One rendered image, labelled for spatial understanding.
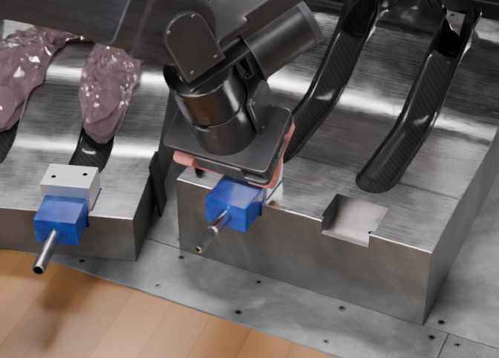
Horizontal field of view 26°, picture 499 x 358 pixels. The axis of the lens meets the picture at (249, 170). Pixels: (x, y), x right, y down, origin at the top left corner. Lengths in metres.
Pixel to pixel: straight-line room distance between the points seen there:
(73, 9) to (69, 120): 0.43
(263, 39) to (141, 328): 0.32
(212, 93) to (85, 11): 0.13
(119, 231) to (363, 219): 0.24
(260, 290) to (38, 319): 0.21
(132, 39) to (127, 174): 0.35
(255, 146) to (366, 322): 0.21
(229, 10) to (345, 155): 0.29
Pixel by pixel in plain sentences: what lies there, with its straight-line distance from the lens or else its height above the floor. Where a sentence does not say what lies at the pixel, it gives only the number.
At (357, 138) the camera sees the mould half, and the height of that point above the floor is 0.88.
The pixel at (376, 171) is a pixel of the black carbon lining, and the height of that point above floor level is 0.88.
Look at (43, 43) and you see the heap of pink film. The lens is 1.25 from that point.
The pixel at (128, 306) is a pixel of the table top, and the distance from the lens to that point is 1.06.
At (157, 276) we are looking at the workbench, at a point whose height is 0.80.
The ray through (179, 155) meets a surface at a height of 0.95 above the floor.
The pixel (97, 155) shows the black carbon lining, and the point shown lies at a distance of 1.17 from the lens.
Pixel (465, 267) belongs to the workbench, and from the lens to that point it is 1.11.
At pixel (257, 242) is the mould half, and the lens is 1.05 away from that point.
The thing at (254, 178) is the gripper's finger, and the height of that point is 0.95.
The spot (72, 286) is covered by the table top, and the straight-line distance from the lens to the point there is 1.08.
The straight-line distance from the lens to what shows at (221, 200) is 1.00.
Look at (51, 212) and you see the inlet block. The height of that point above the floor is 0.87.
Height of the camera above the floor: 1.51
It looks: 36 degrees down
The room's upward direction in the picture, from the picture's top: straight up
